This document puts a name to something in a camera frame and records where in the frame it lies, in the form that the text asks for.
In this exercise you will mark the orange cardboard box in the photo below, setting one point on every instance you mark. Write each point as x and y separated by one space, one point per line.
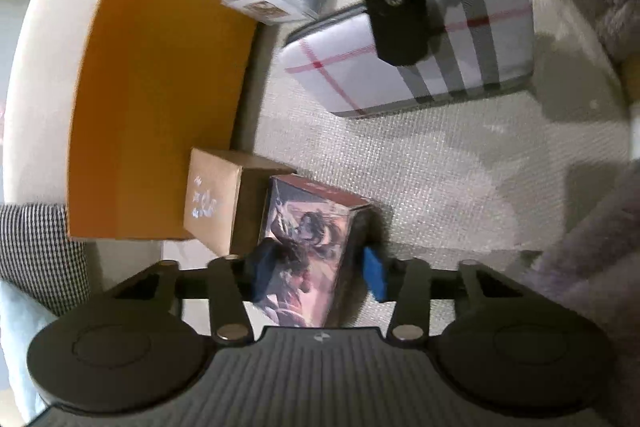
170 72

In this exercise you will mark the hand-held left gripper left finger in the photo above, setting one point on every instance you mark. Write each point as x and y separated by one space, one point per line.
265 272

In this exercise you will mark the plaid hard case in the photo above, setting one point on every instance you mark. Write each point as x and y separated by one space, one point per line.
460 52

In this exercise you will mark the illustrated dark card box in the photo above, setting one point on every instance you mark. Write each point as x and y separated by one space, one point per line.
310 252

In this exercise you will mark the light blue pillow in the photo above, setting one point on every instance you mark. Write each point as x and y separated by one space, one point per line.
20 357

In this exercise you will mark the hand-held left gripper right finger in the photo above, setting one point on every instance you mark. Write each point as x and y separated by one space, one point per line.
376 274

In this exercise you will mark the purple fluffy blanket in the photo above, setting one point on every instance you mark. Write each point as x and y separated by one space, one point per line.
590 257

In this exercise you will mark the beige sofa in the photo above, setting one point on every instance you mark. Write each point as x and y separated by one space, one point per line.
425 167

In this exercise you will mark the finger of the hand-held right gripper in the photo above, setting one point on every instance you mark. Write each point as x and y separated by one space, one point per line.
397 27

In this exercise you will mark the small gold box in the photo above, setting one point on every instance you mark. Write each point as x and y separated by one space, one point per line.
212 202

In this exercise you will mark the houndstooth pillow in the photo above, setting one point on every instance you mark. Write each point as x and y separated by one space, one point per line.
40 252

